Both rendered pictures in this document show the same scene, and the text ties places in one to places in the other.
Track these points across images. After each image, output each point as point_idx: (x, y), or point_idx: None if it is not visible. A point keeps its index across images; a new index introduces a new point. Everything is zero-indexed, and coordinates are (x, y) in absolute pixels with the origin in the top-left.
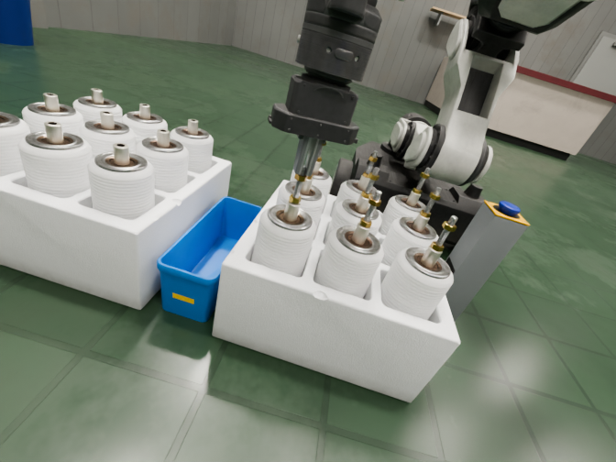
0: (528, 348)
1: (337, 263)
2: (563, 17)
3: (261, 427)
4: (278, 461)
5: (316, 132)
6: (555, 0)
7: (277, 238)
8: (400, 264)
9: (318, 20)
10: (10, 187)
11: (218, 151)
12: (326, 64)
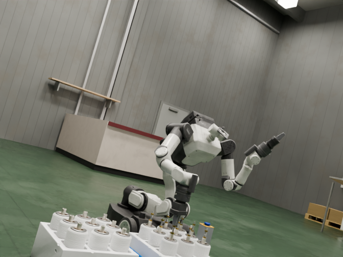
0: None
1: (187, 248)
2: (197, 163)
3: None
4: None
5: (181, 213)
6: (196, 161)
7: (173, 245)
8: (198, 245)
9: (184, 193)
10: (96, 251)
11: (36, 228)
12: (186, 200)
